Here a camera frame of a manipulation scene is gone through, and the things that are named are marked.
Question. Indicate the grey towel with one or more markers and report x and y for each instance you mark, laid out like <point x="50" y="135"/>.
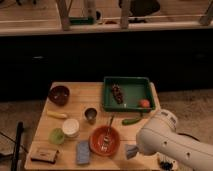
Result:
<point x="130" y="151"/>

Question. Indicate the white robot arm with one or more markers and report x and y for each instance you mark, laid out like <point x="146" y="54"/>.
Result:
<point x="159" y="135"/>

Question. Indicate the green plastic tray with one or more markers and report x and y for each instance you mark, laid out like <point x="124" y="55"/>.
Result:
<point x="133" y="89"/>

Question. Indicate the brown grape bunch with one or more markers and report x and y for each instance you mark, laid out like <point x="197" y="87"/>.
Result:
<point x="117" y="93"/>

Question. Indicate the metal cup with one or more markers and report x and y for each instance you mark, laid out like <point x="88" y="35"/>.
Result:
<point x="90" y="114"/>

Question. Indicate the green cucumber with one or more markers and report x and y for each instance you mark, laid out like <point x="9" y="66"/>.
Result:
<point x="130" y="121"/>

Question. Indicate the red tomato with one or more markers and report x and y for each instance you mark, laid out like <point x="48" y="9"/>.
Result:
<point x="144" y="103"/>

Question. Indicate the dark red bowl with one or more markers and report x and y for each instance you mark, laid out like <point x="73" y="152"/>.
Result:
<point x="59" y="95"/>

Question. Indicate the metal fork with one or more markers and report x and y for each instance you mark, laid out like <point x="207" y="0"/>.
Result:
<point x="106" y="137"/>

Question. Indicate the white cup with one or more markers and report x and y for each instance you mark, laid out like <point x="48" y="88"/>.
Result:
<point x="70" y="127"/>

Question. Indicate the orange bowl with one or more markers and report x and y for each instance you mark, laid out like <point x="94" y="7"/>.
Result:
<point x="96" y="141"/>

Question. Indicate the yellow banana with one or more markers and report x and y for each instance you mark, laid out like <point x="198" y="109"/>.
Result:
<point x="57" y="115"/>

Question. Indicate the blue sponge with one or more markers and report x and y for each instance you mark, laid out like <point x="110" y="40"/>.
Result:
<point x="83" y="152"/>

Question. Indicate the brown wooden block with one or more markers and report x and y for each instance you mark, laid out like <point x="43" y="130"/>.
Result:
<point x="44" y="155"/>

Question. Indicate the white dish brush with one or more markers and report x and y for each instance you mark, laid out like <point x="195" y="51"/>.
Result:
<point x="166" y="163"/>

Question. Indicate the black stand post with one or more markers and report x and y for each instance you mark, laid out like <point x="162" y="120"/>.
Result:
<point x="16" y="149"/>

